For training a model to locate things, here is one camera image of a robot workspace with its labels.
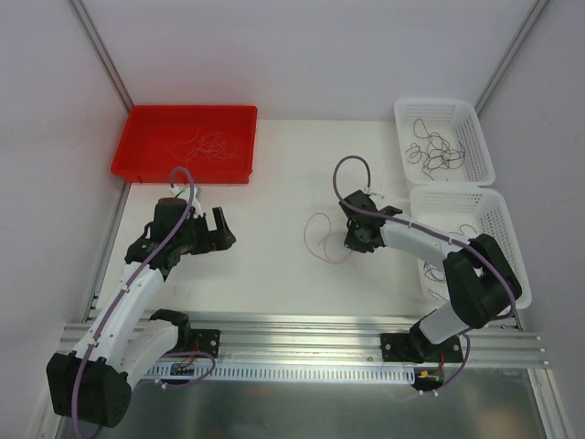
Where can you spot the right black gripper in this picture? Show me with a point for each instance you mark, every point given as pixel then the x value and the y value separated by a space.
pixel 359 227

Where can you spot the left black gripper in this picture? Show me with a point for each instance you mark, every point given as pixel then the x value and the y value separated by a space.
pixel 210 235

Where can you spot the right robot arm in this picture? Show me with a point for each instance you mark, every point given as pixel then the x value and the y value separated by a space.
pixel 481 284

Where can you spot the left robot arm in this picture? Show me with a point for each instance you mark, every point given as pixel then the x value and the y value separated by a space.
pixel 94 382

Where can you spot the red plastic tray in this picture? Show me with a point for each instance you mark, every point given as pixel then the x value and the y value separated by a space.
pixel 215 143

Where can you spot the near white perforated basket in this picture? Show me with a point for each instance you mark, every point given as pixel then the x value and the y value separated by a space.
pixel 465 211

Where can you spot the white perforated basket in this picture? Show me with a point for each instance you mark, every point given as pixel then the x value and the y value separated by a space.
pixel 465 211
pixel 442 142

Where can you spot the far white perforated basket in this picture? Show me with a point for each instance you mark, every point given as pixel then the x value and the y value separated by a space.
pixel 442 142

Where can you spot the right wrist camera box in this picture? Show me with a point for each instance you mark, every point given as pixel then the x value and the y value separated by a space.
pixel 369 191

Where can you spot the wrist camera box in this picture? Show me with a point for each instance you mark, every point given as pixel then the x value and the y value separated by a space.
pixel 369 191
pixel 188 194

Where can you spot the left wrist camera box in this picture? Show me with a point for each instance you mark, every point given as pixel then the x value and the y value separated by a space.
pixel 188 194

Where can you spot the aluminium mounting rail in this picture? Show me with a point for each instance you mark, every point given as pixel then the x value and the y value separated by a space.
pixel 354 340

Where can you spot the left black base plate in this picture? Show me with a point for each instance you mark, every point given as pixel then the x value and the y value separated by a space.
pixel 204 340

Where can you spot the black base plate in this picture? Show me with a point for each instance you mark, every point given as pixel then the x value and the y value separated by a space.
pixel 204 340
pixel 405 348

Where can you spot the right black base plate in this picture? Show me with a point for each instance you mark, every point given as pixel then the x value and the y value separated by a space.
pixel 405 348

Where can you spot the white slotted cable duct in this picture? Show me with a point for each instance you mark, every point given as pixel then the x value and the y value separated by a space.
pixel 165 370

